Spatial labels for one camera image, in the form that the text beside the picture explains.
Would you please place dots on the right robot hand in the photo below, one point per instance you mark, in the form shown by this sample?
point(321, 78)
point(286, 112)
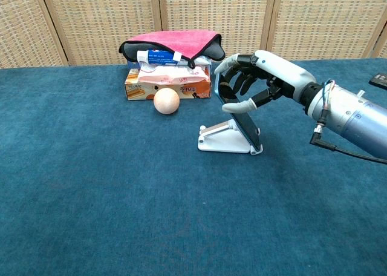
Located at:
point(287, 73)

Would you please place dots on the black smartphone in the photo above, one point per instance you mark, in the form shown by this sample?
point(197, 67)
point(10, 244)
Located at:
point(246, 127)

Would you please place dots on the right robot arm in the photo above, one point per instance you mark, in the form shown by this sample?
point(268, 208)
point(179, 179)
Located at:
point(353, 112)

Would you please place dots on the white folding phone stand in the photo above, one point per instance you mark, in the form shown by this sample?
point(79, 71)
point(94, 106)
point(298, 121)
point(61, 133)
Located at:
point(223, 143)

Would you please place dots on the white plastic packet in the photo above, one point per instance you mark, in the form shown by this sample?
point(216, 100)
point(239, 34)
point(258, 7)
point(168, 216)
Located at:
point(202, 61)

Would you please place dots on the black patterned remote control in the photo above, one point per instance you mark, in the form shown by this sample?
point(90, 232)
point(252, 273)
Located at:
point(379, 80)

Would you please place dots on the pink cloth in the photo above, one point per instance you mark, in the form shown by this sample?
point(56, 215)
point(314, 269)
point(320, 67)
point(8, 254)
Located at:
point(181, 43)

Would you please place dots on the pink white wet wipes pack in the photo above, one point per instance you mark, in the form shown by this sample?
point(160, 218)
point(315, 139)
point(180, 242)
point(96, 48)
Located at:
point(172, 74)

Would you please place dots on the peach ball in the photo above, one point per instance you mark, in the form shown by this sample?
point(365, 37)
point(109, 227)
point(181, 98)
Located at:
point(166, 101)

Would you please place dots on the white blue toothpaste tube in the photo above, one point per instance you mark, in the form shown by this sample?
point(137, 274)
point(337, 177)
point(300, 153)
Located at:
point(157, 56)

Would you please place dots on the woven bamboo folding screen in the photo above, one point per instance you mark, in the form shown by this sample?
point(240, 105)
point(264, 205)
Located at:
point(106, 15)

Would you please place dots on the blue table mat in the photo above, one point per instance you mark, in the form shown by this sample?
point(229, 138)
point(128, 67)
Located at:
point(121, 197)

